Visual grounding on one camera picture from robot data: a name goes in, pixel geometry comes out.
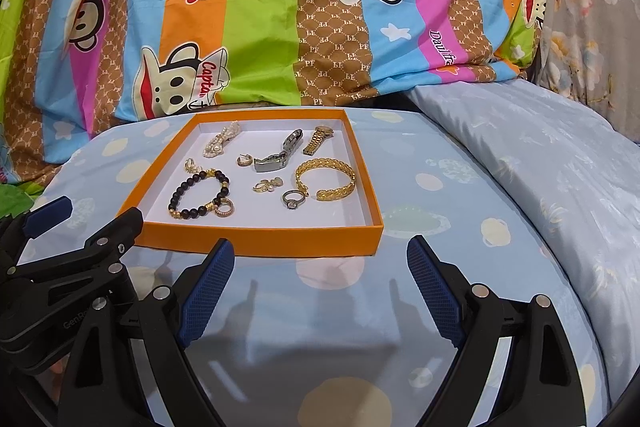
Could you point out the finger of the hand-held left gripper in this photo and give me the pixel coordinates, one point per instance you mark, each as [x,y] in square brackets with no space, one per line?
[47,214]
[100,252]

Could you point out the silver wristwatch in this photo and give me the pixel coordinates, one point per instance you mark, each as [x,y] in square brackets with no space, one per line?
[270,163]

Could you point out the small hoop earring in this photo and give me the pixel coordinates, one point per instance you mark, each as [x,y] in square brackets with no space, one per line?
[248,163]

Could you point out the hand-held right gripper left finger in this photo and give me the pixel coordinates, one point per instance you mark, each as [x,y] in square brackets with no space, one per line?
[205,297]

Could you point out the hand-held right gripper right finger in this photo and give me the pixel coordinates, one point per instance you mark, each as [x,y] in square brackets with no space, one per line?
[435,292]

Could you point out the striped cartoon printed blanket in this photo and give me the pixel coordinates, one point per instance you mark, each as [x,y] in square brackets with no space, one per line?
[260,32]

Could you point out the gold wristwatch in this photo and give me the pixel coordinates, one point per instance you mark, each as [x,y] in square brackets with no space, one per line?
[316,142]

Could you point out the gold pearl brooch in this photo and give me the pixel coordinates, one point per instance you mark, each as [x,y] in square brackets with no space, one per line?
[270,188]

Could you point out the green cloth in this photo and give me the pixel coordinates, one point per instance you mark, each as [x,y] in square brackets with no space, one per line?
[15,202]

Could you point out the orange shallow box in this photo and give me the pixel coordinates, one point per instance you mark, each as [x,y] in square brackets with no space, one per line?
[320,219]

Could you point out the blue dotted cloth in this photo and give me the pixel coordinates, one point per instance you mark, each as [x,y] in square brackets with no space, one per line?
[325,332]

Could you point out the gold crystal hoop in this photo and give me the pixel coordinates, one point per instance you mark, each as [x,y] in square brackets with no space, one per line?
[225,215]

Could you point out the light blue pillow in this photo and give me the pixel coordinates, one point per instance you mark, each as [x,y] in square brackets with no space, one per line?
[525,147]

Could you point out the grey floral cloth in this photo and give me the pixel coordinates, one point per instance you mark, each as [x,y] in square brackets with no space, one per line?
[590,32]

